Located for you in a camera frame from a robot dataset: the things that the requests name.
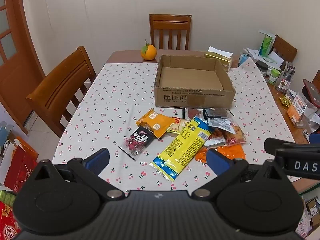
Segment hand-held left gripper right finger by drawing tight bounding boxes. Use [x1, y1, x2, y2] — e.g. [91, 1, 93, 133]
[191, 148, 290, 198]

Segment silver blue snack packet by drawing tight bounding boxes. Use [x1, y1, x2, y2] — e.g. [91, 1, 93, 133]
[207, 117, 236, 135]

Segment green and white carton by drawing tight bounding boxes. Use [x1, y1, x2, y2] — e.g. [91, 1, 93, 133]
[258, 30, 276, 57]

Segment jar with green lid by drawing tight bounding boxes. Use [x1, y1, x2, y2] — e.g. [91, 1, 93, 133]
[268, 69, 281, 85]

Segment cardboard box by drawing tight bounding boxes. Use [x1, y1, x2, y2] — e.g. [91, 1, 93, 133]
[153, 54, 237, 108]

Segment orange fruit with leaf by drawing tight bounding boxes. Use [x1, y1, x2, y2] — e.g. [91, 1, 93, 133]
[140, 39, 157, 61]

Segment wooden chair with slatted back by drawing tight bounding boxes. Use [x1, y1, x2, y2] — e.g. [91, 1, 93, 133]
[149, 14, 192, 51]

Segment gold ornament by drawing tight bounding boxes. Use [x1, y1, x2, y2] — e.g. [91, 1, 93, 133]
[279, 94, 292, 108]

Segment clear red meat packet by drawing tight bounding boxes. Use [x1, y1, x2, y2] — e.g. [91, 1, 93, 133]
[184, 108, 204, 120]

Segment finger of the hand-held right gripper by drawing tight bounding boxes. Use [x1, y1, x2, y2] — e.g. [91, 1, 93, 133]
[264, 137, 320, 156]
[274, 149, 320, 181]

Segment long yellow blue snack packet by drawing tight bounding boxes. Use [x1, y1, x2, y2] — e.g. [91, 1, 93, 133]
[149, 116, 213, 183]

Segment red printed gift box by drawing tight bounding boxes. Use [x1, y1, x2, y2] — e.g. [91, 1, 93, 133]
[0, 201, 22, 240]

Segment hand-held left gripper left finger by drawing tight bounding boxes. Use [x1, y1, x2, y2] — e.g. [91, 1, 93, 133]
[20, 148, 126, 201]

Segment cardboard boxes on floor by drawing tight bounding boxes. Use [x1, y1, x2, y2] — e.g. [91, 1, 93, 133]
[303, 197, 320, 228]

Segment golden tissue pack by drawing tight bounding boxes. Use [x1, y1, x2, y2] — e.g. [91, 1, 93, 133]
[204, 46, 234, 72]

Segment light blue small box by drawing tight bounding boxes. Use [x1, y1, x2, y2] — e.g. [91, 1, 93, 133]
[238, 53, 251, 67]

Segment pile of white papers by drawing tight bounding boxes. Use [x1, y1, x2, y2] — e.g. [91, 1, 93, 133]
[240, 47, 286, 71]

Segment clear jar with sachets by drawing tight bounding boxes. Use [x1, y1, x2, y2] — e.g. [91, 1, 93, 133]
[276, 65, 297, 93]

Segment clear box with orange label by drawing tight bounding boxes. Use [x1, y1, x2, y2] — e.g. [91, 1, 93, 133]
[287, 91, 318, 128]

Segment red gift bags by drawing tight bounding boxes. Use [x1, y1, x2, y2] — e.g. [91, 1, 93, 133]
[0, 122, 39, 193]

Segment white packet with orange balls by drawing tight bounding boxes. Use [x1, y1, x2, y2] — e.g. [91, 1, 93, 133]
[204, 127, 227, 148]

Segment wooden door with glass panes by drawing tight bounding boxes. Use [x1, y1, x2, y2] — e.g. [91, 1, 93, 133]
[0, 0, 47, 136]

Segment cherry print tablecloth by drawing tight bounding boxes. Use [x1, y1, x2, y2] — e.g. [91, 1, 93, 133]
[51, 55, 297, 198]

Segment dark clear snack packet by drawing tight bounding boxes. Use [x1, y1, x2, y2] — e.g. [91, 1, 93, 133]
[203, 107, 233, 118]

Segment wooden chair behind clutter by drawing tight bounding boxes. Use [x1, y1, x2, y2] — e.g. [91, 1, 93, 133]
[271, 34, 298, 63]

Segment red round cake packet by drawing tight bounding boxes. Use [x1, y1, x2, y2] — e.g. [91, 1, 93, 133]
[222, 122, 247, 147]

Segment glass jar with dark lid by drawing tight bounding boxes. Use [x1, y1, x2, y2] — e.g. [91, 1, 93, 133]
[255, 60, 269, 78]

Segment yellow toast slice packet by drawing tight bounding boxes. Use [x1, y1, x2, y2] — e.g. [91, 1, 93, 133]
[167, 117, 191, 138]

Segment wooden chair with curved back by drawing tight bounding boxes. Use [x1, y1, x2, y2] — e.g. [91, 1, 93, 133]
[26, 46, 97, 138]

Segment black and pink snack packet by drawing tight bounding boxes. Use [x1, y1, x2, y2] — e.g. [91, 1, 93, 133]
[118, 126, 154, 162]

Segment crinkled orange snack packet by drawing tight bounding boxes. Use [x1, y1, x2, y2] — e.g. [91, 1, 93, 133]
[195, 144, 247, 165]

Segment red phone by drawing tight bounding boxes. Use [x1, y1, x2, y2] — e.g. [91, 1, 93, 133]
[302, 79, 320, 106]

